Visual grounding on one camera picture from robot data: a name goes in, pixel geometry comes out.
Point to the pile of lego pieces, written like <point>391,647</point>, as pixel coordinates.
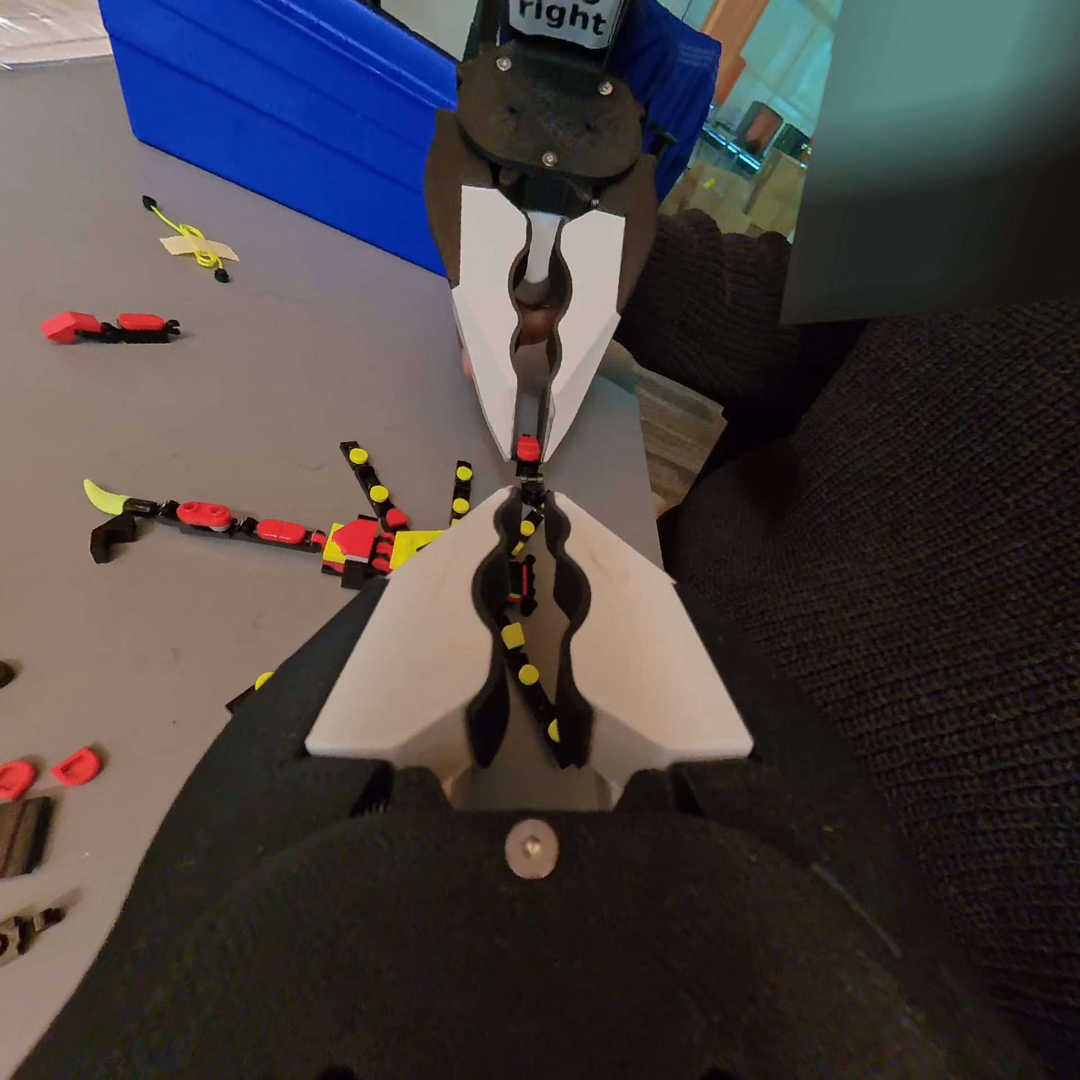
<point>21,835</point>

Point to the person's right forearm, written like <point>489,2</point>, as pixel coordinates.
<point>709,312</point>

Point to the printed paper sheets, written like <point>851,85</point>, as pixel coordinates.
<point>42,29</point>

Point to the black yellow lego scorpion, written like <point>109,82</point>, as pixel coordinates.
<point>363,540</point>

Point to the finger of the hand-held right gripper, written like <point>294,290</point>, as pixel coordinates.
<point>485,295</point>
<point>595,295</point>

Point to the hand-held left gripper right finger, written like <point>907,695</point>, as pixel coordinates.
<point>658,666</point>

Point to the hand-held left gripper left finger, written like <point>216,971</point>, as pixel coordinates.
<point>405,666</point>

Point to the blue plastic bin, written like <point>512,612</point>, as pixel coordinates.
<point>278,110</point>

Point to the small black red lego assembly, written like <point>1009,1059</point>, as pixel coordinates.
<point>528,447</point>

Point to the person's right hand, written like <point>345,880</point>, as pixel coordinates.
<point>537,325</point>

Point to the red black lego claw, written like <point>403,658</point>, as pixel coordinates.
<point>72,325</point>

